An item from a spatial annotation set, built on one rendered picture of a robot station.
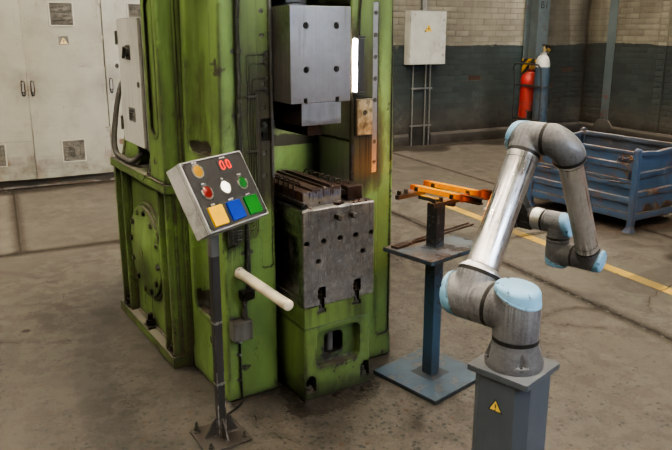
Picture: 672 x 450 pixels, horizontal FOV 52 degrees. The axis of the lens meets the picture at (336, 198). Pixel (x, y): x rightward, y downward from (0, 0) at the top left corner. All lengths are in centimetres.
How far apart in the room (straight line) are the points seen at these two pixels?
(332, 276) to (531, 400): 114
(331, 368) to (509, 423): 115
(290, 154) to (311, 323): 88
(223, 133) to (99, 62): 523
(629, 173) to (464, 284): 403
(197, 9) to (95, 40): 488
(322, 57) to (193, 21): 65
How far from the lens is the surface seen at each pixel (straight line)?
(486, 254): 236
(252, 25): 294
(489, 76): 1102
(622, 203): 632
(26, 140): 805
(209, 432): 306
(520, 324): 225
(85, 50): 803
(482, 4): 1088
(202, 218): 249
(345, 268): 312
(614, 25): 1191
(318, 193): 301
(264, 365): 332
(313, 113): 294
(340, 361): 330
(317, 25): 293
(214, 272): 275
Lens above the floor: 166
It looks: 14 degrees down
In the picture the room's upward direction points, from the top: straight up
